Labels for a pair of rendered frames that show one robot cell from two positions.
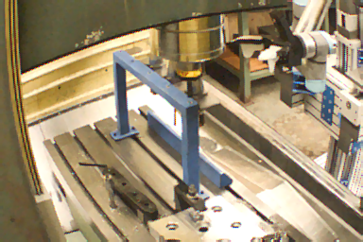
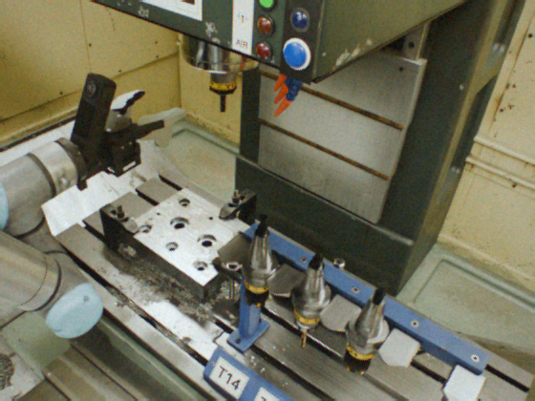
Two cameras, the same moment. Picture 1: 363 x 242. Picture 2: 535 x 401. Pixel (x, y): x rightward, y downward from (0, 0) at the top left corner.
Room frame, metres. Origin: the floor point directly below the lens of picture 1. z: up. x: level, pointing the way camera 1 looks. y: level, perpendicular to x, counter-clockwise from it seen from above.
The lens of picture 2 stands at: (1.86, -0.29, 1.85)
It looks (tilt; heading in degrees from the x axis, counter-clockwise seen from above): 39 degrees down; 155
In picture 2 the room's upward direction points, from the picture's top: 5 degrees clockwise
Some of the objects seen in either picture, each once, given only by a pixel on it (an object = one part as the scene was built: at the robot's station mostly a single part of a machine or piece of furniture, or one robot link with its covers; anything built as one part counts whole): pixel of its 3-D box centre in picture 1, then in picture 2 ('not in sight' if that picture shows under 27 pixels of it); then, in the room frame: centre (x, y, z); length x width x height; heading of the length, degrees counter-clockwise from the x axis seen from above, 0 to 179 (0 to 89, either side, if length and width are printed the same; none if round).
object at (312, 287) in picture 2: (174, 64); (314, 278); (1.41, 0.01, 1.26); 0.04 x 0.04 x 0.07
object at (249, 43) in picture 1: (247, 47); (163, 130); (1.16, -0.17, 1.42); 0.09 x 0.03 x 0.06; 97
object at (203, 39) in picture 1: (187, 24); (224, 25); (1.02, -0.02, 1.54); 0.16 x 0.16 x 0.12
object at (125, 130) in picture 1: (120, 96); not in sight; (1.61, 0.20, 1.05); 0.10 x 0.05 x 0.30; 121
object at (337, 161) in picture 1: (342, 122); not in sight; (1.81, -0.77, 0.79); 0.13 x 0.09 x 0.86; 28
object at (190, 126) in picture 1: (190, 160); (250, 292); (1.24, -0.02, 1.05); 0.10 x 0.05 x 0.30; 121
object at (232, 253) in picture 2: (207, 102); (236, 251); (1.26, -0.07, 1.21); 0.07 x 0.05 x 0.01; 121
